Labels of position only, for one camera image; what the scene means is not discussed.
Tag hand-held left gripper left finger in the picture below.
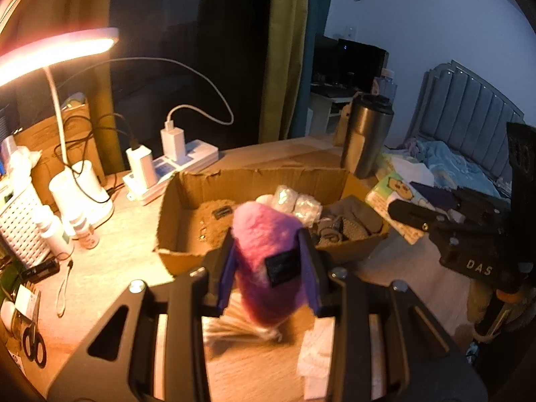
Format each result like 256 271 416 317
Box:
46 232 239 402

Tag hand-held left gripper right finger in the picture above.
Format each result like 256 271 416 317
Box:
295 228 489 402

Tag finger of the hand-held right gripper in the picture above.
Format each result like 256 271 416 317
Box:
453 187 508 214
387 199 451 236

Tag pink plush toy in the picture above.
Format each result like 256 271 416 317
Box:
231 200 309 330

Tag brown plush toy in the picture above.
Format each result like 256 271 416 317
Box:
196 199 244 249

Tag grey socks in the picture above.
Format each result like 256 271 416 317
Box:
315 196 385 249

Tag yellow printed tissue pack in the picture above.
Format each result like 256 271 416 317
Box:
365 171 437 244

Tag blue printed blanket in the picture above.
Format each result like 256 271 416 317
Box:
397 137 514 202

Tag white sock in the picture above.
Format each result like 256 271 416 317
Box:
296 317 336 401
203 292 282 361

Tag grey padded headboard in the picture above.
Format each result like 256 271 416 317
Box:
404 59 527 165

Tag stainless steel tumbler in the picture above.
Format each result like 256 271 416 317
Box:
339 93 395 179

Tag white power strip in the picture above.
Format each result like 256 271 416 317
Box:
122 140 219 206

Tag white phone charger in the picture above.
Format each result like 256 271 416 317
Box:
125 144 158 190
160 127 187 162

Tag clear plastic water bottle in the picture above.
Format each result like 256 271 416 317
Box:
372 68 397 102

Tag white side table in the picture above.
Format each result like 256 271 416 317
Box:
307 89 357 137

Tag black monitor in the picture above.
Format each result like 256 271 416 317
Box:
312 34 388 93

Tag small black device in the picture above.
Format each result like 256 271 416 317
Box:
20 258 61 282

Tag brown cardboard box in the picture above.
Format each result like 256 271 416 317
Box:
14 102 108 207

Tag white woven basket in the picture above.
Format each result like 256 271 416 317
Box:
0 183 54 267

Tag black scissors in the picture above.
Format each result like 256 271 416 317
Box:
20 324 47 368

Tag white desk lamp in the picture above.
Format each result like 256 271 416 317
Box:
0 27 120 227

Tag white charging cable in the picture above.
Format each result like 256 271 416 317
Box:
117 56 235 133

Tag black cable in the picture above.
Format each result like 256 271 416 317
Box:
54 56 140 202

